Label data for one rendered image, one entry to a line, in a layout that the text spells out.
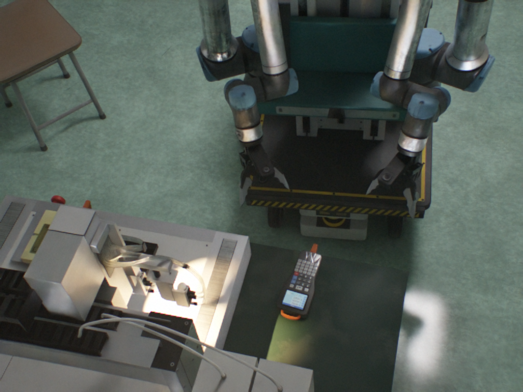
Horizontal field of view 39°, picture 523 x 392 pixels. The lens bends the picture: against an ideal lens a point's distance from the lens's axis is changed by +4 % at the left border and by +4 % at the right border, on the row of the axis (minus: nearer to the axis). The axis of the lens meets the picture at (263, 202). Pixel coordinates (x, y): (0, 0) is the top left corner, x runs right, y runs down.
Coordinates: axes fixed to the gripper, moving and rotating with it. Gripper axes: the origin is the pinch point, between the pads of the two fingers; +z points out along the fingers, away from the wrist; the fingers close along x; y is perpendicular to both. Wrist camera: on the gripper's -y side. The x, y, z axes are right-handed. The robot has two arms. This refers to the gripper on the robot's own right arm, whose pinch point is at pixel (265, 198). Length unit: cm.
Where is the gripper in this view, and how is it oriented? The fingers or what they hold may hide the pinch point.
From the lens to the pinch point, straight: 223.8
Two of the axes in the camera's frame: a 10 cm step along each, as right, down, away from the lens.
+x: -9.2, 3.3, -2.2
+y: -3.5, -4.3, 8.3
